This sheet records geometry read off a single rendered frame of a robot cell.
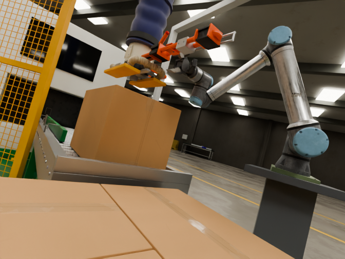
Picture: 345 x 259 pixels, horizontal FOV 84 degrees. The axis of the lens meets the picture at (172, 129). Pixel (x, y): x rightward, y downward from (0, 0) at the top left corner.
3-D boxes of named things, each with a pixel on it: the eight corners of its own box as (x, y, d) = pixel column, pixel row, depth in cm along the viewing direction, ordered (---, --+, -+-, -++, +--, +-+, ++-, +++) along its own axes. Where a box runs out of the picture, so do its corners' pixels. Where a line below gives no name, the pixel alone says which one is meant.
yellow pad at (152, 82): (128, 83, 141) (130, 76, 141) (139, 88, 147) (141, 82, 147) (153, 80, 114) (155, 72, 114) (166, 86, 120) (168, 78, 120)
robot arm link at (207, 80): (211, 91, 128) (216, 76, 128) (198, 84, 121) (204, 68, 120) (201, 89, 136) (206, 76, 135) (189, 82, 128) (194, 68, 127)
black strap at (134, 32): (120, 41, 127) (121, 35, 128) (149, 57, 142) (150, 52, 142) (135, 32, 110) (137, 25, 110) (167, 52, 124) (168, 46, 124)
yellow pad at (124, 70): (103, 72, 129) (105, 65, 129) (117, 78, 135) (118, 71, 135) (123, 66, 102) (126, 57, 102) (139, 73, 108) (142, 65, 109)
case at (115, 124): (69, 145, 133) (85, 90, 135) (122, 154, 156) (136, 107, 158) (91, 170, 85) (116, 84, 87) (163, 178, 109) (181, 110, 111)
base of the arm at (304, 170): (273, 165, 132) (278, 151, 132) (306, 174, 124) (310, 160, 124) (275, 167, 115) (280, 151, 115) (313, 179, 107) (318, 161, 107)
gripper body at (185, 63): (171, 70, 117) (185, 78, 125) (180, 69, 111) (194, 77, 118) (174, 58, 118) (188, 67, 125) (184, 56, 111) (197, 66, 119)
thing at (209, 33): (192, 40, 79) (195, 29, 79) (204, 49, 83) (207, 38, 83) (208, 35, 72) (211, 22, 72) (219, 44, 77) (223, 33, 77)
